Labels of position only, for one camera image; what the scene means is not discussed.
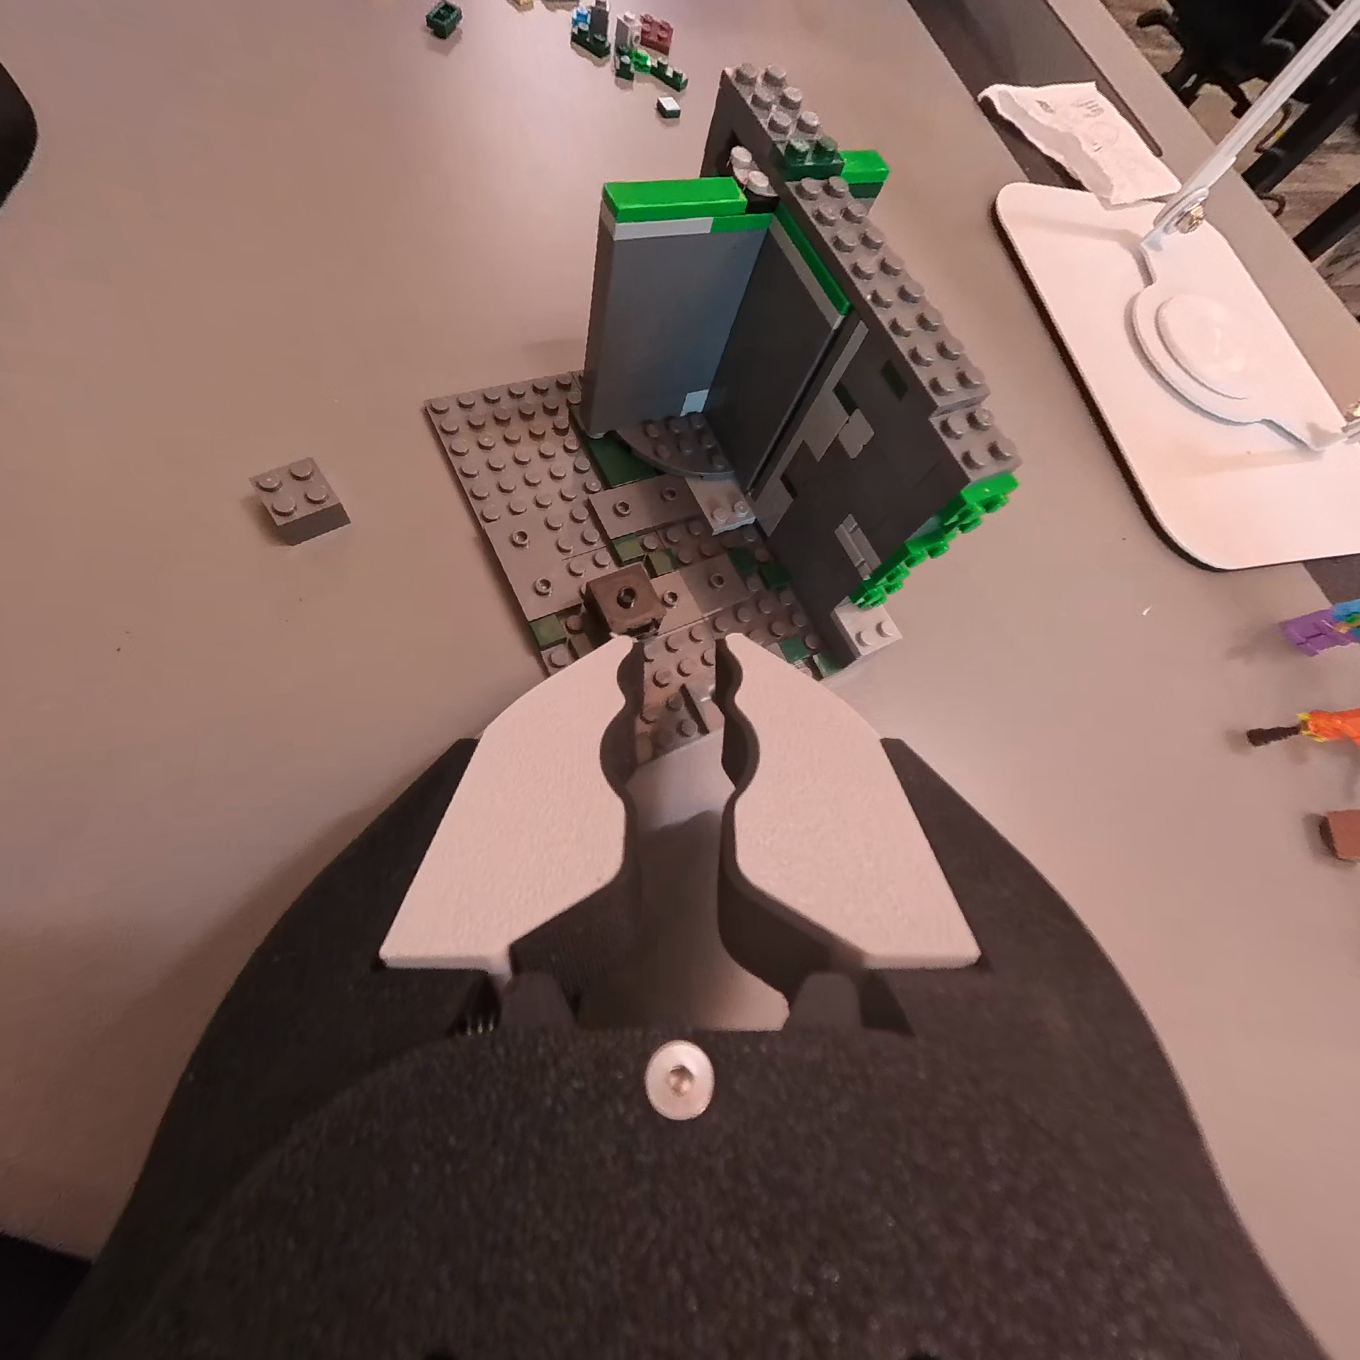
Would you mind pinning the grey square toy brick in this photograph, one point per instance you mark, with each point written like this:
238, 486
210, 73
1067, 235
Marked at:
302, 501

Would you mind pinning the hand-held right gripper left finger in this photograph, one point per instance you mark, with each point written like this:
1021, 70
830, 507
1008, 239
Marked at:
509, 828

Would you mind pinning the grey green toy brick model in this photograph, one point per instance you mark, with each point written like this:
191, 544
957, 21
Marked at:
660, 321

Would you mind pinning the green zombie minifigure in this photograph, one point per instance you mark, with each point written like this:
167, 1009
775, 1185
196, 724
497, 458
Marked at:
1318, 633

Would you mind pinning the black office chair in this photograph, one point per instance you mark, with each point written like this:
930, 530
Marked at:
1223, 43

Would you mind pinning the grey desk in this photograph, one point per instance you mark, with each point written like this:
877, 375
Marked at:
267, 690

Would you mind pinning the pile of small loose bricks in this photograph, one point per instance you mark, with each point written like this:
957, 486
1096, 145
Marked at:
629, 47

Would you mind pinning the orange minifigure with sword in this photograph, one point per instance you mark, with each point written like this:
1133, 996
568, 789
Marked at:
1333, 728

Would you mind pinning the white printed paper bag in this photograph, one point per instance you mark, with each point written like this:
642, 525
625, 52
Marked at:
1074, 133

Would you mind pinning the small brown brick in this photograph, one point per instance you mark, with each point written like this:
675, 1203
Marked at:
1346, 833

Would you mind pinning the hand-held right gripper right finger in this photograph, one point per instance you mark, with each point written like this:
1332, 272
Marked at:
851, 828

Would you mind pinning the white book stand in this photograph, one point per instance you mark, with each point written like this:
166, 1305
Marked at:
1074, 296

